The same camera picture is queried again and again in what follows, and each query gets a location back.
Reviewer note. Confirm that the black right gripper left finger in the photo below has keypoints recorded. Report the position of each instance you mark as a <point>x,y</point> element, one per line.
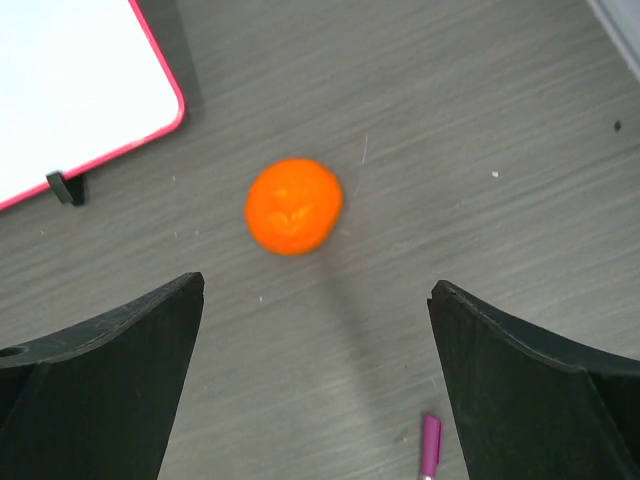
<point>98,400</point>

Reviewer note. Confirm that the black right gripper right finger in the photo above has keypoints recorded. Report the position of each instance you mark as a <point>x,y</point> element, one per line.
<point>529,403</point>

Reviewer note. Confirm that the magenta marker cap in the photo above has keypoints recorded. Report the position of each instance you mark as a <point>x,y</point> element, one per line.
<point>431,447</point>

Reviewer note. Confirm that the pink framed whiteboard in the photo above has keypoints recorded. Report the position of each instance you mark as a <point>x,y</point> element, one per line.
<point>82,82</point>

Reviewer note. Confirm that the black whiteboard stand clip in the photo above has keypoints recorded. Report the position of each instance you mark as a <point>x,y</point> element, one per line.
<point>69,191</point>

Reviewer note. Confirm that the orange tangerine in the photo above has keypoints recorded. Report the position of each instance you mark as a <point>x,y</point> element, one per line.
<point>293,206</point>

